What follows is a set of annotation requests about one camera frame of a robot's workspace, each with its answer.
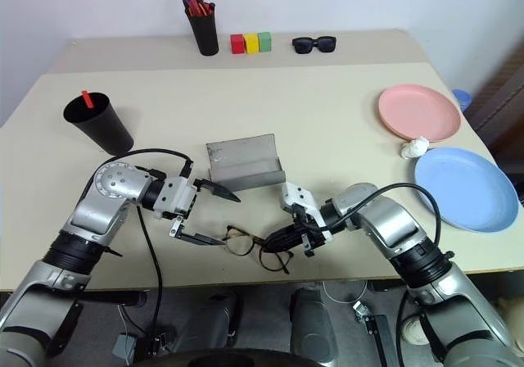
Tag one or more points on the yellow wooden block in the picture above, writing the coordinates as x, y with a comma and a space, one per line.
251, 43

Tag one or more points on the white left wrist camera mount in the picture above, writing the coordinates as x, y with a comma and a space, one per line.
176, 197

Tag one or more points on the tall black pen holder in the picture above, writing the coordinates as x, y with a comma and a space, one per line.
204, 35

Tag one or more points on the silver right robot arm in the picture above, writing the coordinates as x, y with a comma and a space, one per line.
393, 215

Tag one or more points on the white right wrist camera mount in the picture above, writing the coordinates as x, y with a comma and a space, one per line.
296, 195

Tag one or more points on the dark rounded shape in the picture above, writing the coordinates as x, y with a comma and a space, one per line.
213, 322
313, 322

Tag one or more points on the grey open glasses case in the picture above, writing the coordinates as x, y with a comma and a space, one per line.
245, 154

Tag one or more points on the maroon pen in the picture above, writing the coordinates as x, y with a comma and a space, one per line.
188, 4

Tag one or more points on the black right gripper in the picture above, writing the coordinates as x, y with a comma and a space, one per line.
306, 227

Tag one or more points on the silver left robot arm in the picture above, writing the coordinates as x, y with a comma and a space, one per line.
110, 187

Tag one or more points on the red wooden block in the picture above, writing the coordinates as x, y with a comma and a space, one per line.
237, 44

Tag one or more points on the black sunglasses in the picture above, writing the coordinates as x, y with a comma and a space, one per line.
303, 46

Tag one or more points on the blue round lid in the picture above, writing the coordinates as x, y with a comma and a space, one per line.
462, 98

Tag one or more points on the black horizontal bar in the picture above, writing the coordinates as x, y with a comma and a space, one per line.
114, 298

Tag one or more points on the pink plate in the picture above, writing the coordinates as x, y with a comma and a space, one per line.
417, 111

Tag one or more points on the red and black pen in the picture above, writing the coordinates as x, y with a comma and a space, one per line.
202, 10

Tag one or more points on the white crumpled tissue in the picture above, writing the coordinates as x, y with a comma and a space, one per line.
414, 148

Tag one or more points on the tortoiseshell eyeglasses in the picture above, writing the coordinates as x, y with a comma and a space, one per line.
238, 231

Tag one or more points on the small grey box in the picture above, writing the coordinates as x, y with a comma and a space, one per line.
125, 347

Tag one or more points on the wide black cup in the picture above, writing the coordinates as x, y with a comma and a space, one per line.
106, 133

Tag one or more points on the caster wheel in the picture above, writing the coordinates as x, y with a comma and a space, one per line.
360, 310

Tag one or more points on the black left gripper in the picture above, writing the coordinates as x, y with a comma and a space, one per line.
197, 185

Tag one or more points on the brown wooden furniture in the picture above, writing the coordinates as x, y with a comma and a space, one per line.
503, 101

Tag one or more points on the white round roll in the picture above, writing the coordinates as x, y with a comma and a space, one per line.
409, 334

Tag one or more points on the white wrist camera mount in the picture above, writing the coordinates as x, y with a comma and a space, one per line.
176, 197
296, 195

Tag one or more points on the green wooden block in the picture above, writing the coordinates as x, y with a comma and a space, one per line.
265, 42

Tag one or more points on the black metal table bar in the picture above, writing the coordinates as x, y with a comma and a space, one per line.
382, 338

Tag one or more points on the blue plate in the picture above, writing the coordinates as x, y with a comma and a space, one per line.
462, 191

